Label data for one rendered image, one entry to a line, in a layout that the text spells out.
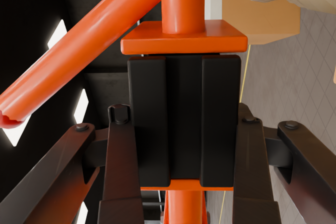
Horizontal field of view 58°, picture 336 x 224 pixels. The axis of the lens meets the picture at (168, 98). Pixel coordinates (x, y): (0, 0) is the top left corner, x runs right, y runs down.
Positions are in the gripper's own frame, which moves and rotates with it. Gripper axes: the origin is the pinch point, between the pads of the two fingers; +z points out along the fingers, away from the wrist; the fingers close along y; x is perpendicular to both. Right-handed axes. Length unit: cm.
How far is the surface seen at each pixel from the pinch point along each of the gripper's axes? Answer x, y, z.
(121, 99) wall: -379, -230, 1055
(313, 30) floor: -30, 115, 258
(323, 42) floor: -36, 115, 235
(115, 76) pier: -270, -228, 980
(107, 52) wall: -182, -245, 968
